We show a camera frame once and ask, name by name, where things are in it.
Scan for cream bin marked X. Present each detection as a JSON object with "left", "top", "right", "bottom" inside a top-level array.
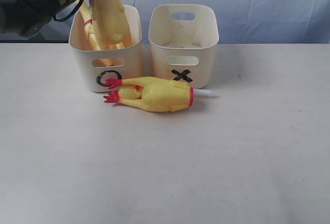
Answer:
[{"left": 148, "top": 4, "right": 219, "bottom": 89}]

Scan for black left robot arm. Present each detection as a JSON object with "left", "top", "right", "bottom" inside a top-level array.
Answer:
[{"left": 1, "top": 0, "right": 84, "bottom": 38}]

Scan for yellow rubber chicken top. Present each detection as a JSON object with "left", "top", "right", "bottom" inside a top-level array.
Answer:
[{"left": 79, "top": 1, "right": 114, "bottom": 67}]

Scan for yellow rubber chicken front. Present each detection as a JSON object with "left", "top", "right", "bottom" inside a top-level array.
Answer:
[{"left": 89, "top": 0, "right": 132, "bottom": 50}]

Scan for cream bin marked O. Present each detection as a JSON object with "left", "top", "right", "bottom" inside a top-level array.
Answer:
[{"left": 69, "top": 5, "right": 142, "bottom": 92}]

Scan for severed chicken head with tube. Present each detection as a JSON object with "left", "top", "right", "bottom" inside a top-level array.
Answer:
[{"left": 193, "top": 89, "right": 212, "bottom": 96}]

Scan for blue-grey backdrop curtain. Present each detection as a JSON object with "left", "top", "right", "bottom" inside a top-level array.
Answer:
[{"left": 0, "top": 0, "right": 330, "bottom": 45}]

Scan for headless yellow chicken body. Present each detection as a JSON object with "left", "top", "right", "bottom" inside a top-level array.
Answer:
[{"left": 104, "top": 76, "right": 194, "bottom": 113}]

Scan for yellow rubber chicken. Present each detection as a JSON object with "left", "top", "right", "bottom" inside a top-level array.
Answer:
[
  {"left": 89, "top": 0, "right": 132, "bottom": 50},
  {"left": 79, "top": 1, "right": 114, "bottom": 67}
]

